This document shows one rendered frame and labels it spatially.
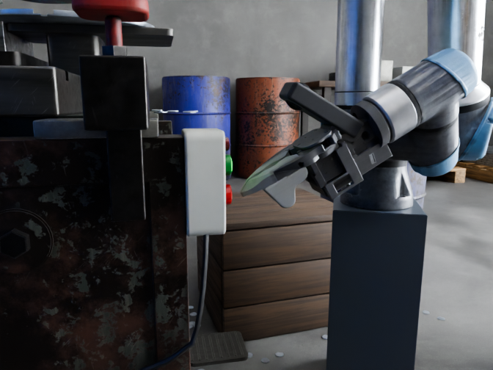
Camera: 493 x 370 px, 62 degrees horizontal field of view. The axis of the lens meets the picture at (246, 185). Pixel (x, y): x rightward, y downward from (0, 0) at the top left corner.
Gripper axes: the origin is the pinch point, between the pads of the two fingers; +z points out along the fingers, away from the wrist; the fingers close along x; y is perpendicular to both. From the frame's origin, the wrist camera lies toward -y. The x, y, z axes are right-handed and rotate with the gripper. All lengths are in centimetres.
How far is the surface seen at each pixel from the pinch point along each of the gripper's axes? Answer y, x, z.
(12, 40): -34.6, 20.2, 18.5
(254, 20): -35, 354, -115
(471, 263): 106, 87, -72
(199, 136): -9.3, -3.5, 2.1
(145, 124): -14.0, -11.9, 6.5
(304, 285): 49, 51, -4
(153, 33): -24.7, 17.1, -1.0
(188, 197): -3.6, -3.7, 7.3
